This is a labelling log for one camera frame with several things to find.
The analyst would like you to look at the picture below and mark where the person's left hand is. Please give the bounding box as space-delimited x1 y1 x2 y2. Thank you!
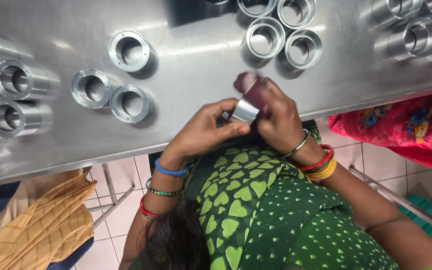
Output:
162 98 251 168

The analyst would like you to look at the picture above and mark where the person's right hand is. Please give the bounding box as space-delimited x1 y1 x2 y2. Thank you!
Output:
251 77 311 155

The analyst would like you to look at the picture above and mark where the small steel sleeve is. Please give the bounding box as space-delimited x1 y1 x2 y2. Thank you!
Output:
230 98 260 125

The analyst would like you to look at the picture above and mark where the maroon polishing pad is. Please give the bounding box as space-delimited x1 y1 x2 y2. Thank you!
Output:
233 71 269 113

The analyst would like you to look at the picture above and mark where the thin green bangle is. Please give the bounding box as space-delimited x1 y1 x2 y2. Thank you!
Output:
283 129 311 158

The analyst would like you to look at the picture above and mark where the red bangle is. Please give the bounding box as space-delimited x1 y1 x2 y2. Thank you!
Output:
298 144 335 173
139 195 160 220

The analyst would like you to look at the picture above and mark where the green patterned bangle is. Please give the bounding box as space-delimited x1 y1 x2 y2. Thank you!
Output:
145 178 184 197

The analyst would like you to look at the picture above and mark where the yellow bangle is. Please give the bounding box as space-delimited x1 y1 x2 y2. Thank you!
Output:
306 157 337 183

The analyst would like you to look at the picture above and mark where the green heart print garment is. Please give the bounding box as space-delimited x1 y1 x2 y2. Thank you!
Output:
129 122 400 270

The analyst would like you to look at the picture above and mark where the green plastic crate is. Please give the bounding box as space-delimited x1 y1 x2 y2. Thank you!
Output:
399 193 432 238

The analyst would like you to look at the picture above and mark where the cluster of long steel sleeves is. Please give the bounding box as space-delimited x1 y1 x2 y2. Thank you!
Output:
0 26 61 184

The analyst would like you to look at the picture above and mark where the blue beaded bracelet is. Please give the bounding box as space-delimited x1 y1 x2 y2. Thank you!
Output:
154 158 188 177

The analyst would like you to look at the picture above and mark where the steel table frame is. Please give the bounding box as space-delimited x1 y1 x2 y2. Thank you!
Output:
348 164 432 242
86 163 137 230

